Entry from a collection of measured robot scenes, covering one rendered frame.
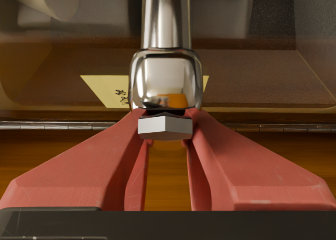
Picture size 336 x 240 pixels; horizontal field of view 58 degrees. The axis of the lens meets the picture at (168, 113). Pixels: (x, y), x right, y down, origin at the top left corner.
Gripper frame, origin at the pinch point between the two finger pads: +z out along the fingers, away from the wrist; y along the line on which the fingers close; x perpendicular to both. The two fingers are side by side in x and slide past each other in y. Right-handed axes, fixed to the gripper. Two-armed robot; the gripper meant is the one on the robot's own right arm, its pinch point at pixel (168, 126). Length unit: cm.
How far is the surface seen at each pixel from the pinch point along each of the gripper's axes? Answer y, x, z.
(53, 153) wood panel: 14.3, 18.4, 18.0
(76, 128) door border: 10.0, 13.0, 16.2
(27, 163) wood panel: 16.9, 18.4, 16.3
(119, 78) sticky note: 2.9, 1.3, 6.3
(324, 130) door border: -17.1, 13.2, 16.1
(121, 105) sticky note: 3.8, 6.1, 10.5
